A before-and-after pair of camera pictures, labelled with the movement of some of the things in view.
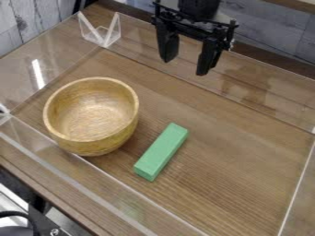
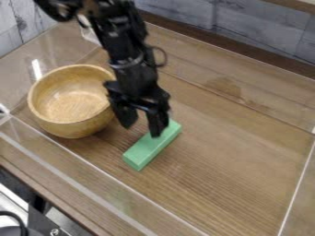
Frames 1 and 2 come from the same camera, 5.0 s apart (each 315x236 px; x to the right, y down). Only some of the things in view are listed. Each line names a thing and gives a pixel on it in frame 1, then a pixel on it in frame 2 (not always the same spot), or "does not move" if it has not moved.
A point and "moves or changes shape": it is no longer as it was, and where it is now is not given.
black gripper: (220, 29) to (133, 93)
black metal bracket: (45, 226) does not move
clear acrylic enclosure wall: (125, 146) does not move
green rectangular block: (150, 164) to (164, 131)
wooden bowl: (89, 114) moves or changes shape
